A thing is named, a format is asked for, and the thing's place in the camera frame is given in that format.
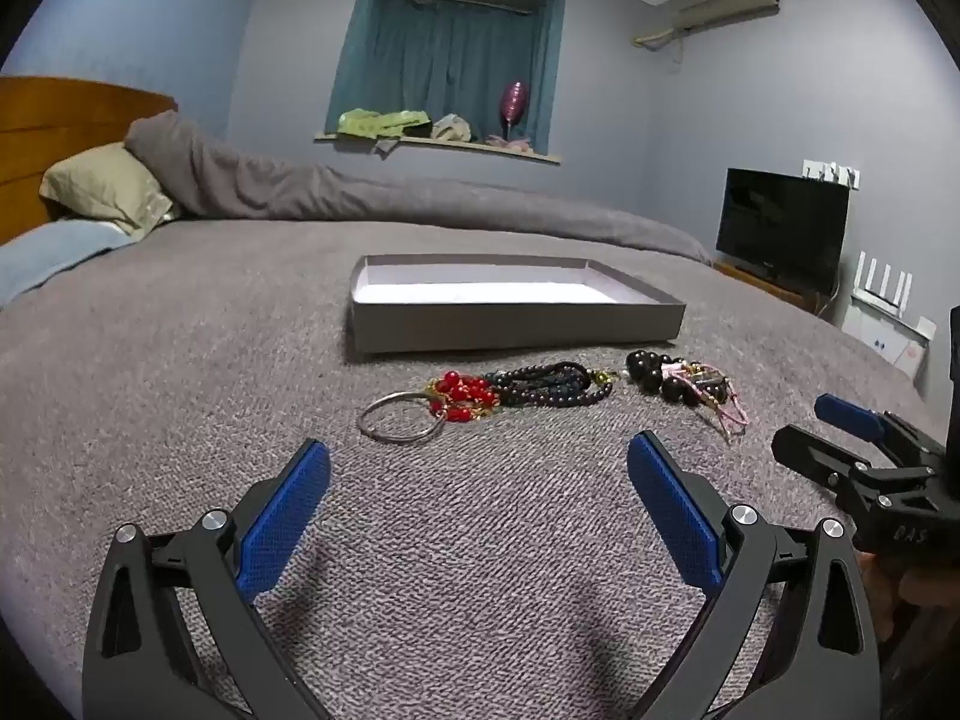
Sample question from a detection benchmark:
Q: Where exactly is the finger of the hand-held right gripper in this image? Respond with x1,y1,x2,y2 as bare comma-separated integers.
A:
771,424,872,500
814,392,947,466

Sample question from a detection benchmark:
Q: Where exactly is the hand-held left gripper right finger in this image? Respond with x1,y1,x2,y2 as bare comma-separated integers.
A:
627,431,882,720

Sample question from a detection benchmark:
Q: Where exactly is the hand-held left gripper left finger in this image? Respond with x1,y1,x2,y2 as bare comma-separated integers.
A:
81,439,335,720

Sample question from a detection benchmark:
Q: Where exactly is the pink cord bracelet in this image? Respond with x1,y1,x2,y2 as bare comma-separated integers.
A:
667,364,752,444

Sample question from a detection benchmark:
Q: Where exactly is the large black bead bracelet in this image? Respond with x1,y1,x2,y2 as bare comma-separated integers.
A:
625,349,732,410

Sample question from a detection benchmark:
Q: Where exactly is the dark small bead necklace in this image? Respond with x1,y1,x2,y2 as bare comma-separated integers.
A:
484,361,620,410

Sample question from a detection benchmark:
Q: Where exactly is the red bead cord necklace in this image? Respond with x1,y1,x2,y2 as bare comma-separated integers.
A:
424,370,500,425

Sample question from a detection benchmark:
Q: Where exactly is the grey shallow cardboard box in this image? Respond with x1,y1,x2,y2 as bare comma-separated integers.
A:
349,255,687,356

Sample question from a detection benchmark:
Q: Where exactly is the person's right hand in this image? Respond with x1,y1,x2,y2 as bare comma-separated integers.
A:
859,553,960,644

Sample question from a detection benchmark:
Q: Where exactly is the white cardboard box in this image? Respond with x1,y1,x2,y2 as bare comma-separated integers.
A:
841,296,939,378

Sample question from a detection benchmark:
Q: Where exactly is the silver bangle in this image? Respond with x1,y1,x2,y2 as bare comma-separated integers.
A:
356,390,444,446

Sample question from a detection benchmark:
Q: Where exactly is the white router with antennas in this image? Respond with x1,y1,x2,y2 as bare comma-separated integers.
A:
851,250,917,313

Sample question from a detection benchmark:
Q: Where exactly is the wooden television stand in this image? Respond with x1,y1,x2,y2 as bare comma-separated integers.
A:
711,259,834,313

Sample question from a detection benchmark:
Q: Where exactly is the grey bed blanket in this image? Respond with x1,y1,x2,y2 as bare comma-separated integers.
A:
0,217,947,720

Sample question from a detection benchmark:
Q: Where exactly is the black television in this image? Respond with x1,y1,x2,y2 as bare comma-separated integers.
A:
715,167,851,297

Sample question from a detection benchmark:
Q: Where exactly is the rolled grey duvet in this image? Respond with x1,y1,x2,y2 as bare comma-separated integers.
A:
124,110,714,268

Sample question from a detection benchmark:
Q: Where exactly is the blue pillow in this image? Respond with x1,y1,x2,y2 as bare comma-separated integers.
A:
0,219,137,308

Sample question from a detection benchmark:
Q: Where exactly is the windowsill ledge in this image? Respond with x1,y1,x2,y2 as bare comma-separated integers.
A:
313,132,563,167

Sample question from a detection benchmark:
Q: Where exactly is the green pillow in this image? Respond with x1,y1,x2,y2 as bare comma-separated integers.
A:
39,142,182,238

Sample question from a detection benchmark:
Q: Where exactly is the green cloth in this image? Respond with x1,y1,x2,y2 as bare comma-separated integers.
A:
337,109,433,142

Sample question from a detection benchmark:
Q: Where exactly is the pink balloon on stick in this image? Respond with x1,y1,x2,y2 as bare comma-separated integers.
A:
500,80,529,143

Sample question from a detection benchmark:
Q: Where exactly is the wooden headboard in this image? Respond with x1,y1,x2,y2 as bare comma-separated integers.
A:
0,75,179,245

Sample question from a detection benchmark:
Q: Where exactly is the teal curtain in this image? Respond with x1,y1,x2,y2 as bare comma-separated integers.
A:
326,0,566,158

